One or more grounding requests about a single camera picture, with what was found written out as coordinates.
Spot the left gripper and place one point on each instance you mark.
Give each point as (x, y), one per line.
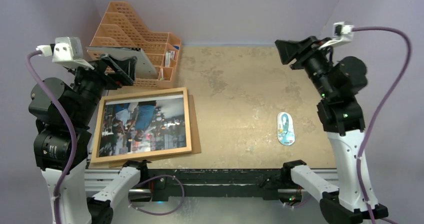
(125, 67)

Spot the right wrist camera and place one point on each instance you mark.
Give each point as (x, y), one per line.
(342, 34)

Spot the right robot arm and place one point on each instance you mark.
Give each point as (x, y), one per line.
(353, 199)

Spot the grey folder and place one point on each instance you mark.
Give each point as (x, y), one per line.
(144, 68)

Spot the blue white oval object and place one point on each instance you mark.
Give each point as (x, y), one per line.
(285, 129)

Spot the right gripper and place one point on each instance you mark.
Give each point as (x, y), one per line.
(302, 54)

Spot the wooden picture frame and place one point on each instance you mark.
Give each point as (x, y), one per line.
(94, 155)

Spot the printed photo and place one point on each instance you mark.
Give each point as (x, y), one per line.
(143, 125)

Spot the orange file organizer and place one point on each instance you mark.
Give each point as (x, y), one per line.
(122, 27)

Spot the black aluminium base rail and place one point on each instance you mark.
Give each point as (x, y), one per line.
(267, 184)

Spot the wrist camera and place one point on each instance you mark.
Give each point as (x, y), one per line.
(68, 52)
(342, 34)

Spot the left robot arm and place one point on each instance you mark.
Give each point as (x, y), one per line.
(62, 116)

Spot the brown backing board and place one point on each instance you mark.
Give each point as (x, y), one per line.
(195, 141)

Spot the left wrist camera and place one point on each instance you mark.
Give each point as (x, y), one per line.
(68, 52)

